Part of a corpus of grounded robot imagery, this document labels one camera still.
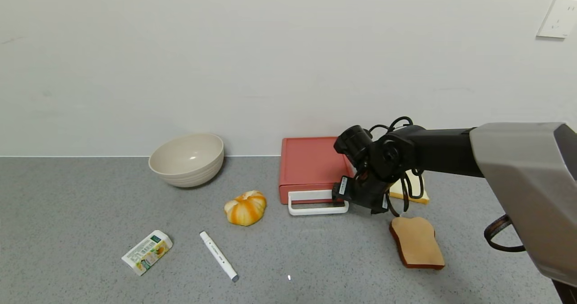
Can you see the pumpkin-shaped orange bread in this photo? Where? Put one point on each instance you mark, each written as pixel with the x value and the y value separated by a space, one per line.
pixel 245 208

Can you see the white marker pen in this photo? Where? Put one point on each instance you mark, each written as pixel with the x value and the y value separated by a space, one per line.
pixel 218 255

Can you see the beige bowl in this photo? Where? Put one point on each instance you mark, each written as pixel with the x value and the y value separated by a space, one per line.
pixel 187 159

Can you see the light toast slice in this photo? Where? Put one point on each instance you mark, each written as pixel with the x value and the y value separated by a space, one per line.
pixel 414 189

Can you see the brown toast slice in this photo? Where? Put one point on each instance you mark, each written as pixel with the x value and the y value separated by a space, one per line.
pixel 417 243

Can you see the small white printed carton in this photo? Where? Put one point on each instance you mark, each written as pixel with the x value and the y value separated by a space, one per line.
pixel 146 252

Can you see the red drawer case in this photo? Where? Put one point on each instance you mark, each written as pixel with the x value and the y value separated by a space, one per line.
pixel 311 159

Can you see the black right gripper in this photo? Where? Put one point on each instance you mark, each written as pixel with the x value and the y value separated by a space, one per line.
pixel 342 187

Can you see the white wall socket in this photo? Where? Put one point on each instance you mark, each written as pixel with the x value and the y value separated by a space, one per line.
pixel 558 17

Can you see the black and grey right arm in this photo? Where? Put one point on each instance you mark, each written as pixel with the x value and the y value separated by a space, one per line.
pixel 451 153

